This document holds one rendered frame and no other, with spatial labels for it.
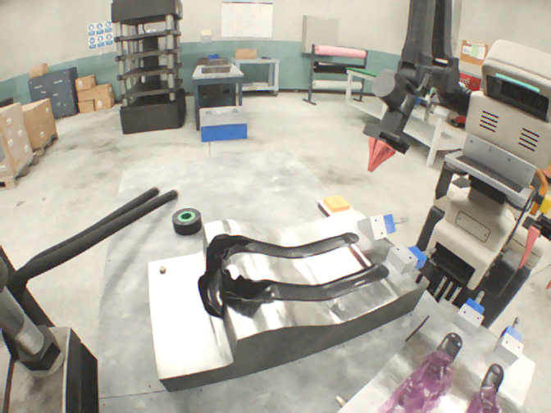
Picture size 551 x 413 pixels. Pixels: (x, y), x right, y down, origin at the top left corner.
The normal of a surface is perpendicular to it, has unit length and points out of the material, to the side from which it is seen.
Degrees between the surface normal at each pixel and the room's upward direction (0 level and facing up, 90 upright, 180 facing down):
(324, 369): 0
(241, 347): 90
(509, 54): 42
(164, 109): 90
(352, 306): 2
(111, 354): 0
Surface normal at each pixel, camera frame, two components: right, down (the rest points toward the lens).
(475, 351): 0.04, -0.84
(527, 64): -0.54, -0.44
